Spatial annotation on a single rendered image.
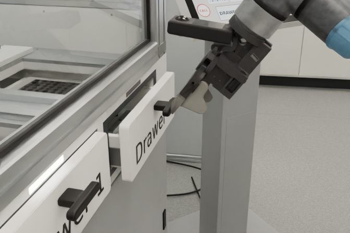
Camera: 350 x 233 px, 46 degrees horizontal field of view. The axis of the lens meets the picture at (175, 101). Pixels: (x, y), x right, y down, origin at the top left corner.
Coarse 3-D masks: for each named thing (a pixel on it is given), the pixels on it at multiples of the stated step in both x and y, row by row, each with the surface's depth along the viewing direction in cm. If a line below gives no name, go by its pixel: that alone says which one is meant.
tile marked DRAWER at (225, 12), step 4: (236, 4) 120; (216, 8) 116; (220, 8) 116; (224, 8) 117; (228, 8) 118; (232, 8) 118; (220, 12) 116; (224, 12) 116; (228, 12) 117; (232, 12) 118; (220, 16) 115; (224, 16) 116; (228, 16) 117; (220, 20) 115; (224, 20) 115
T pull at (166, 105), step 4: (160, 100) 80; (172, 100) 80; (156, 104) 79; (160, 104) 79; (164, 104) 79; (168, 104) 78; (156, 108) 78; (160, 108) 78; (164, 108) 77; (168, 108) 77; (164, 112) 76; (168, 112) 76
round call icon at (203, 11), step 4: (196, 4) 113; (200, 4) 114; (204, 4) 114; (196, 8) 113; (200, 8) 113; (204, 8) 114; (208, 8) 115; (200, 12) 113; (204, 12) 113; (208, 12) 114; (200, 16) 112; (204, 16) 113; (208, 16) 114; (212, 16) 114
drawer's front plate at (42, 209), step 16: (96, 144) 61; (80, 160) 56; (96, 160) 62; (64, 176) 52; (80, 176) 57; (96, 176) 62; (48, 192) 49; (32, 208) 46; (48, 208) 49; (64, 208) 53; (96, 208) 63; (16, 224) 44; (32, 224) 46; (48, 224) 50; (80, 224) 58
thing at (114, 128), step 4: (124, 112) 90; (128, 112) 90; (120, 116) 88; (124, 116) 88; (120, 120) 86; (116, 124) 85; (112, 128) 83; (116, 128) 83; (108, 132) 82; (112, 132) 82; (116, 132) 83
